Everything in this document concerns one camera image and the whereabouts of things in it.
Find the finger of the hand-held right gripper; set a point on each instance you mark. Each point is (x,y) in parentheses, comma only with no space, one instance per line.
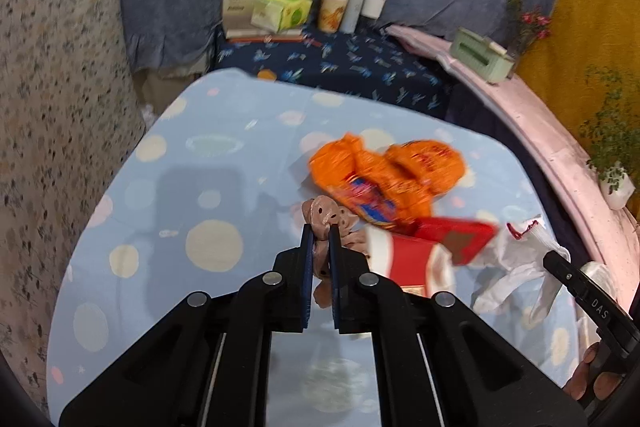
(565,272)

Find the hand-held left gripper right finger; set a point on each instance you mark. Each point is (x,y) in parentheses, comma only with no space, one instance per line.
(336,282)

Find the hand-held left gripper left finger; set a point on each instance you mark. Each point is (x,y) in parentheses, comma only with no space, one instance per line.
(306,277)

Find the pink beige scrunchie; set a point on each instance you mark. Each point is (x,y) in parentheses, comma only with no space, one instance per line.
(325,212)

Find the person's right hand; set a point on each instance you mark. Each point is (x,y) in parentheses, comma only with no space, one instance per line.
(580,377)

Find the red and white pouch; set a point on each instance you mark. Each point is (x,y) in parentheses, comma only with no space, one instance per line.
(415,257)

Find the light blue planet-print tablecloth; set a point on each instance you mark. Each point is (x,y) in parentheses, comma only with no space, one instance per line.
(210,187)

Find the green plant in white pot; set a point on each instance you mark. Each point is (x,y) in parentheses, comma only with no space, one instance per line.
(612,142)

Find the pink cloth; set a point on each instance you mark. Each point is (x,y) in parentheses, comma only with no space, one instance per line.
(525,112)

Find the dark blue printed cloth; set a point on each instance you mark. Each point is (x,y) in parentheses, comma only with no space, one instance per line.
(350,62)

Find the green tissue box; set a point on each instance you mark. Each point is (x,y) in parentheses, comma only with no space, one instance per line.
(480,54)

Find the red pen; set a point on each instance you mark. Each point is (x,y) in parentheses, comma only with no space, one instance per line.
(270,39)

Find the glass vase with red flowers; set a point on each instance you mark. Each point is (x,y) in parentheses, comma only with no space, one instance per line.
(527,24)

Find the green tissue pack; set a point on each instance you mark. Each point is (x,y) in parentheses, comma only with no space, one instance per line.
(282,12)

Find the printed yellow can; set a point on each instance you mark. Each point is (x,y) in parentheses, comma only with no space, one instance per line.
(331,12)

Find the yellow cloth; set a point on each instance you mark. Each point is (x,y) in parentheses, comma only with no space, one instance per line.
(595,7)

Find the slim white bottle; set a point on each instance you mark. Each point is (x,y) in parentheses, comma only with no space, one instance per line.
(352,7)

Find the wide white bottle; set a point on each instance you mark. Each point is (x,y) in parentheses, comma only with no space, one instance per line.
(375,1)

